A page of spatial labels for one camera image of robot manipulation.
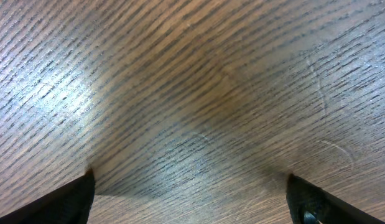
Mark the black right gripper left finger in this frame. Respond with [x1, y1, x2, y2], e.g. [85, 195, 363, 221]
[0, 169, 95, 224]

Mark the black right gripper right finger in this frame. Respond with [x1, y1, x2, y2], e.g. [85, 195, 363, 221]
[286, 174, 385, 224]

